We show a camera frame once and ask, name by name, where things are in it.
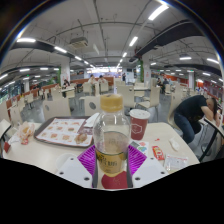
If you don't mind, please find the crumpled white tissue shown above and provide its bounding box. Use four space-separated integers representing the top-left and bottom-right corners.
168 137 181 152

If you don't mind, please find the dark brown food tray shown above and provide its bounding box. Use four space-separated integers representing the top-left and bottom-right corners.
33 115 101 148

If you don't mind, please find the small red card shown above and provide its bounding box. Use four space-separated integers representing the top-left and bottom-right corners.
2 141 12 154

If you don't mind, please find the red paper cup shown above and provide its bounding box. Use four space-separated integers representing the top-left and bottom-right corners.
128 108 152 141

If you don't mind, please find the group of ceiling lights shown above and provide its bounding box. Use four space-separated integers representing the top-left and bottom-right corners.
0 3 223 89

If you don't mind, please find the round bun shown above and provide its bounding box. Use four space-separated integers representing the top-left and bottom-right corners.
74 133 88 145

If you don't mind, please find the white paper slip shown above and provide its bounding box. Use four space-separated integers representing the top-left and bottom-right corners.
8 134 21 144

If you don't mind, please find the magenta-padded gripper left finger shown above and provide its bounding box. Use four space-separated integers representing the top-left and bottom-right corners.
54 144 101 189

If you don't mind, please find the beige chair with round hole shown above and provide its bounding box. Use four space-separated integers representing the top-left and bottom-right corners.
42 98 72 122
83 95 111 117

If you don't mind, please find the white paper napkin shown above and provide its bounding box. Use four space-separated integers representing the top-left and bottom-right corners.
84 112 100 128

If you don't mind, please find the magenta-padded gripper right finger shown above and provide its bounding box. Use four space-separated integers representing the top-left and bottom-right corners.
126 144 169 189

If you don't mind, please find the ceiling air conditioner unit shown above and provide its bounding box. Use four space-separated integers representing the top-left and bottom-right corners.
69 36 89 49

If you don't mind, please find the group of beige chairs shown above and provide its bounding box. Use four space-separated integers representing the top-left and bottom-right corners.
6 78 188 114

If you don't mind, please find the small red sauce packet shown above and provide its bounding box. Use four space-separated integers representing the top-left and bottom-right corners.
151 145 166 162

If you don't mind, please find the printed paper tray liner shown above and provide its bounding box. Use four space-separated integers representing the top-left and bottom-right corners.
38 118 94 146

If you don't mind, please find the clear bottle of yellow drink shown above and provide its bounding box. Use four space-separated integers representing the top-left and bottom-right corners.
92 93 132 178

